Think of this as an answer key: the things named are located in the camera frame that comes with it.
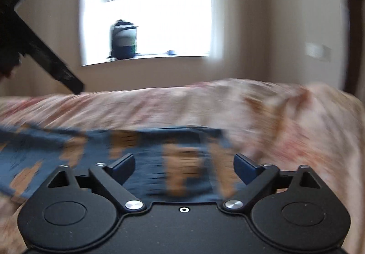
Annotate floral pink blanket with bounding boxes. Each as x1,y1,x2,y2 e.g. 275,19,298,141
0,78,365,254

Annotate dark blue backpack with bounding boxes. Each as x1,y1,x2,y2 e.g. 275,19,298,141
107,19,139,60

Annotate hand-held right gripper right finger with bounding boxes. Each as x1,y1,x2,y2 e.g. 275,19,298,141
221,153,324,212

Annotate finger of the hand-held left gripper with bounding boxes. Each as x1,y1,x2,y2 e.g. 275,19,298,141
16,11,85,94

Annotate dark door frame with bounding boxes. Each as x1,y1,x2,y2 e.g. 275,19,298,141
343,0,365,100

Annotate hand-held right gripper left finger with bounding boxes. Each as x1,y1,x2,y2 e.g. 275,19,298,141
47,153,144,212

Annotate window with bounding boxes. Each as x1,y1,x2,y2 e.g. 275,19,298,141
79,0,221,67

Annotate blue patterned pants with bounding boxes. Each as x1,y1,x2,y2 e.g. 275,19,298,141
0,124,243,205

